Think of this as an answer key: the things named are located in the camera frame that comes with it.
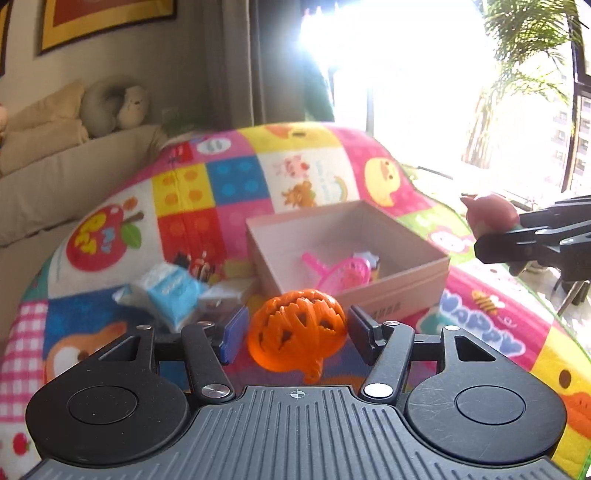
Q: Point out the dark green cloth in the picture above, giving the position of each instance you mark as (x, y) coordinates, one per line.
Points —
(321, 97)

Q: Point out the beige sofa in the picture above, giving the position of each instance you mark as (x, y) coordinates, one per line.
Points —
(69, 184)

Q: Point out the small white packet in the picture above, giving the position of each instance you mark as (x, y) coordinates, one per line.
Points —
(226, 295)

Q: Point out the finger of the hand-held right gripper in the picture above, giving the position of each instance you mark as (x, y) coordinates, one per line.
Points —
(563, 214)
(521, 247)

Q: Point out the blue white tissue packet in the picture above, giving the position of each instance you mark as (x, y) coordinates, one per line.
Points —
(171, 295)

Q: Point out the palm plant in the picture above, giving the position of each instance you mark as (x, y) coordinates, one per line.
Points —
(521, 41)

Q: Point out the colourful printed play mat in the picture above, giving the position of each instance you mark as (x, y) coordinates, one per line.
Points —
(231, 184)

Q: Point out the pink plastic toy basket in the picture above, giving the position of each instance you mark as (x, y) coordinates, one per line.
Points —
(346, 274)

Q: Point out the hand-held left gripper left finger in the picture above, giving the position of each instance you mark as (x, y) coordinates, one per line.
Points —
(234, 337)

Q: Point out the orange pumpkin toy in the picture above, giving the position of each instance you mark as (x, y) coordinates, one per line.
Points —
(295, 332)

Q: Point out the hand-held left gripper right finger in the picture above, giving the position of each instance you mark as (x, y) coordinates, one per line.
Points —
(362, 337)

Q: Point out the beige cushions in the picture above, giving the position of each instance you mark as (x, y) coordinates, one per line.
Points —
(37, 124)

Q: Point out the framed wall picture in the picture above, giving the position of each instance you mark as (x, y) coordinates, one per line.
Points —
(106, 18)

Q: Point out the pink cardboard box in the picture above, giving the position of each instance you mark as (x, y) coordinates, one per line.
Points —
(406, 277)

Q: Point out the grey neck pillow plush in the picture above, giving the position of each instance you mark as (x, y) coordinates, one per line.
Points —
(115, 106)

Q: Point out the grey curtain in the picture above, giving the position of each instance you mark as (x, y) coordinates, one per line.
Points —
(258, 60)

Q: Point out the black window frame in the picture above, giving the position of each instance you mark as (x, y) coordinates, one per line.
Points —
(576, 69)

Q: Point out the black star-shaped knob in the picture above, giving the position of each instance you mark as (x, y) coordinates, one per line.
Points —
(369, 257)

